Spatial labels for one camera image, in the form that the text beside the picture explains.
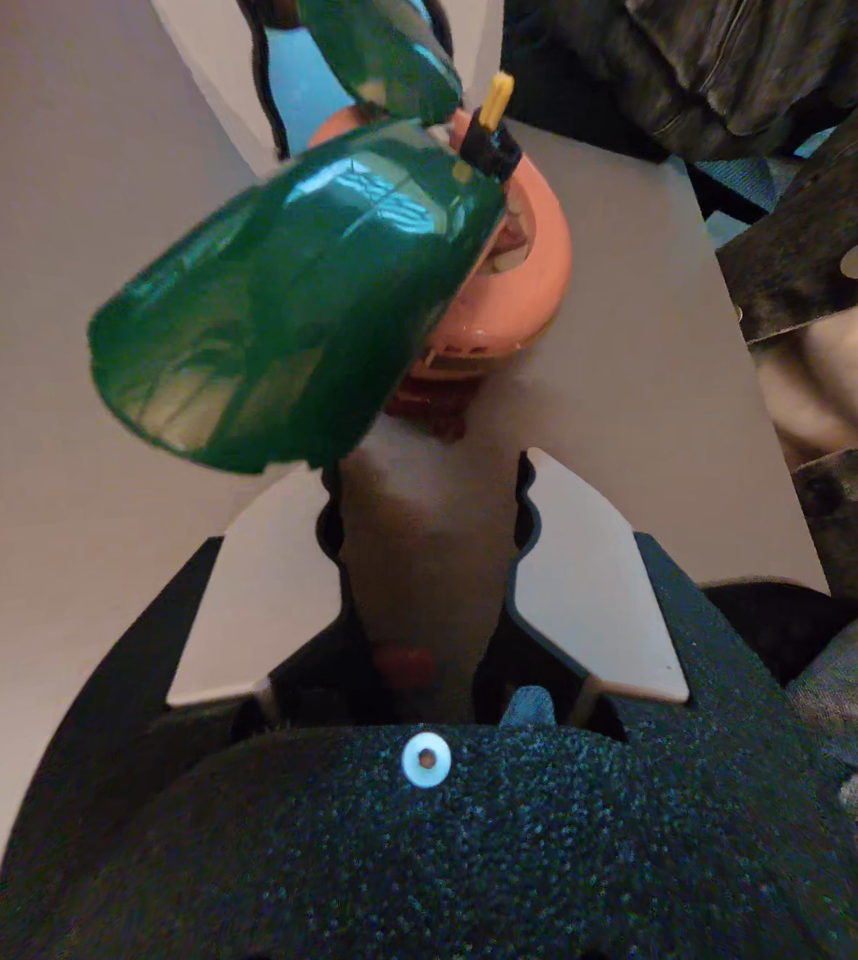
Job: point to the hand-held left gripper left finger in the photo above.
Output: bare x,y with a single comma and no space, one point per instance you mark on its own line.
256,600

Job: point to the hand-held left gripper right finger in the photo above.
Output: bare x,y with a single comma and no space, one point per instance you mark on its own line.
594,592

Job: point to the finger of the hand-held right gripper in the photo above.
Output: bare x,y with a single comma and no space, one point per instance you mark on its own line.
211,52
477,45

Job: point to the small green lego leaf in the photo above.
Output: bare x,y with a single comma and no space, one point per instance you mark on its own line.
391,52

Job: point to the black lego stem yellow peg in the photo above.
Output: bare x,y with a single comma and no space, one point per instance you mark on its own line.
492,139

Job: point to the large green lego leaf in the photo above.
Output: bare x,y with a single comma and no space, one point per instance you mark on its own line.
286,300

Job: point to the terracotta lego flower pot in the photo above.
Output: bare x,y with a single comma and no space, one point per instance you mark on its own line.
526,300

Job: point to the small red lego brick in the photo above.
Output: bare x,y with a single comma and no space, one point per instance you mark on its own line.
406,666

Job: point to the dark red lego piece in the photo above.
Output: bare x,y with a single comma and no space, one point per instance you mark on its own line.
429,409

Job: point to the black jacket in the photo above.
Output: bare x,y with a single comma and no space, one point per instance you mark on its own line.
706,67

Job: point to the white cloth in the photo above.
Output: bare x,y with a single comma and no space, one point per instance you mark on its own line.
819,382

